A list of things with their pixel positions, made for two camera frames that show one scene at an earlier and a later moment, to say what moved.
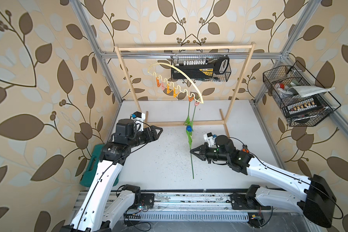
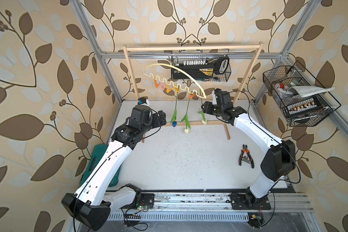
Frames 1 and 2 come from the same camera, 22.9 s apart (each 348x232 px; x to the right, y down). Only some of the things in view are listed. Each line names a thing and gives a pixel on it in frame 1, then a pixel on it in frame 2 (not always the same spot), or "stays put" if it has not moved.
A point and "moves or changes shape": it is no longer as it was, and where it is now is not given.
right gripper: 203,149 → 208,107
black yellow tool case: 201,71 stays put
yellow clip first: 168,90 stays put
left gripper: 150,137 → 156,117
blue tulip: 189,131 → 173,120
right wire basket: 303,101 stays put
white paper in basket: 305,91 stays put
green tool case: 87,176 stays put
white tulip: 192,123 → 204,121
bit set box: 303,107 stays put
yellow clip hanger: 176,76 moves or changes shape
